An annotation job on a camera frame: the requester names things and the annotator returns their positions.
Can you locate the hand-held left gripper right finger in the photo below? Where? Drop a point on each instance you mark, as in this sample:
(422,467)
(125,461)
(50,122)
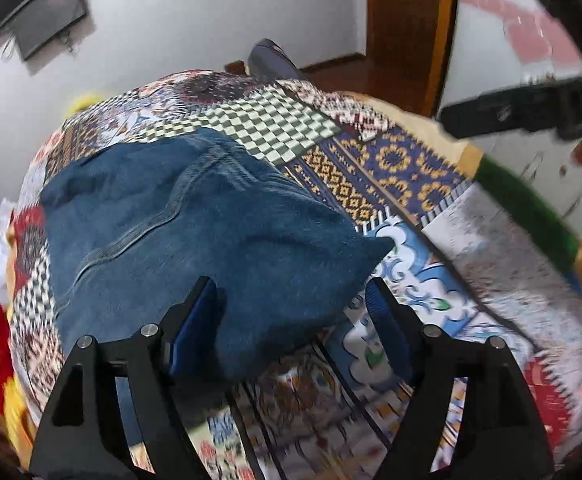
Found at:
(386,320)

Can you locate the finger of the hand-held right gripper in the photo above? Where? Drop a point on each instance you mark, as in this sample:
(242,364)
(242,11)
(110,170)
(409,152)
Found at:
(501,110)

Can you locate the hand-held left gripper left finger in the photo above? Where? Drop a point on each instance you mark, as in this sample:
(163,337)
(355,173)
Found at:
(196,320)

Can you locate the blue denim jeans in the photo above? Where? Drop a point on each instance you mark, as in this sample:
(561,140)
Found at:
(196,220)

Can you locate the white wardrobe with pink print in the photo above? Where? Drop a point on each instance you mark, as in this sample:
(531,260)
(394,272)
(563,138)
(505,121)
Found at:
(496,20)

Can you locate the bed mattress cover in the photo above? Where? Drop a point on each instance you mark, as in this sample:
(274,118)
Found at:
(521,200)

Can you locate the patchwork printed blanket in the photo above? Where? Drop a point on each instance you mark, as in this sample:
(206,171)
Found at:
(421,170)

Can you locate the brown wooden door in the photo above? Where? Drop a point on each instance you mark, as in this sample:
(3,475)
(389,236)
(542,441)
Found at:
(406,20)

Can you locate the dark blue bag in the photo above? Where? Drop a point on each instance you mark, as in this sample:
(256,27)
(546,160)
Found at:
(273,60)

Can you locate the brown wooden furniture piece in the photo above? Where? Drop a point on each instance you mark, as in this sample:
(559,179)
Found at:
(236,66)

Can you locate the wall-mounted black television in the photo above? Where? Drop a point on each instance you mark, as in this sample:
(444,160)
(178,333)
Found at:
(46,20)

